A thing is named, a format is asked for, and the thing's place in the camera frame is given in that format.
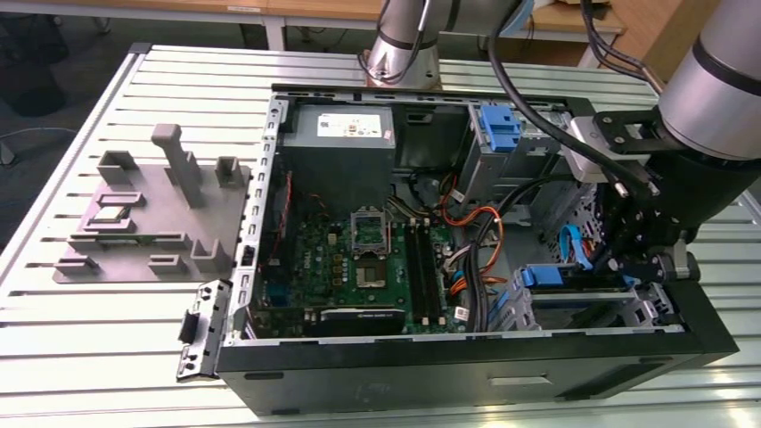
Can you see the hard disk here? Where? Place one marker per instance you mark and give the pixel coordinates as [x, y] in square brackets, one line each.
[542, 277]

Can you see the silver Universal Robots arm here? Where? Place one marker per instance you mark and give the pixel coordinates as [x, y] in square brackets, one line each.
[725, 89]

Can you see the silver disk bay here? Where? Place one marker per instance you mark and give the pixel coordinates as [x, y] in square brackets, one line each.
[582, 296]

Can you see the silver optical drive cage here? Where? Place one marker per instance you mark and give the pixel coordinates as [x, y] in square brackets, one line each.
[493, 169]

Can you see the blue drive latch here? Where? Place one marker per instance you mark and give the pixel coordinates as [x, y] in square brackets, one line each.
[502, 129]

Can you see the black RAM slot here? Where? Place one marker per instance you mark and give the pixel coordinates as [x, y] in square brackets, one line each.
[417, 272]

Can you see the brown wooden cabinet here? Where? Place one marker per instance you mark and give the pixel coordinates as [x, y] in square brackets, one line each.
[660, 27]

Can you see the CPU socket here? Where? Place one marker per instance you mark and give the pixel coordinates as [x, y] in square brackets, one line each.
[372, 274]

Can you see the black open PC case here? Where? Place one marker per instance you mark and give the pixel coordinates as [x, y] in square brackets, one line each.
[416, 383]

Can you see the black graphics card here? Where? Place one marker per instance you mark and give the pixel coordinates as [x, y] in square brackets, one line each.
[356, 318]

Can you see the grey power supply unit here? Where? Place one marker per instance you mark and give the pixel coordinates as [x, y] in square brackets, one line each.
[345, 129]

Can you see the green motherboard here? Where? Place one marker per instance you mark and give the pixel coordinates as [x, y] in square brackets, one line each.
[321, 267]

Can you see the grey parts rack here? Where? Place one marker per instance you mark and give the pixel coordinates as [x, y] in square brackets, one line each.
[160, 214]

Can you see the green RAM stick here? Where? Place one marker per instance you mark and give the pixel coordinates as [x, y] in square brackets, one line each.
[121, 241]

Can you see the silver CPU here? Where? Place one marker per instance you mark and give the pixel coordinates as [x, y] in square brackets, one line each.
[113, 215]

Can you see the grey wrist bracket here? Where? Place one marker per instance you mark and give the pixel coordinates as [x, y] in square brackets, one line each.
[684, 263]

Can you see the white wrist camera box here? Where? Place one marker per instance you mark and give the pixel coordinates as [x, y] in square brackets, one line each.
[585, 165]

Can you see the wooden desk white frame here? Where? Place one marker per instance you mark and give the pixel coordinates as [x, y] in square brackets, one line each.
[558, 24]
[179, 6]

